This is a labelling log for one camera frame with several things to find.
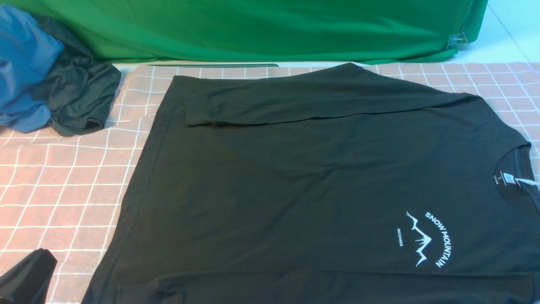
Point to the blue crumpled garment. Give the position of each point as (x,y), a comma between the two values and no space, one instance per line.
(27,53)

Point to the dark gray long-sleeve top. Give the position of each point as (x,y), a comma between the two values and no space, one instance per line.
(338,186)

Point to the metal binder clip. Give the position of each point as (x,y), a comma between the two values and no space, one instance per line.
(456,40)

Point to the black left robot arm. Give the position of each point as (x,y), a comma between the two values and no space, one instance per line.
(28,281)

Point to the pink checkered tablecloth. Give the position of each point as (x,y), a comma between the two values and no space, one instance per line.
(64,193)

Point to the dark gray crumpled garment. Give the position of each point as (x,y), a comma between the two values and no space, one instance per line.
(79,90)

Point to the green backdrop cloth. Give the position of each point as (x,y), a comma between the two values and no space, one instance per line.
(364,31)

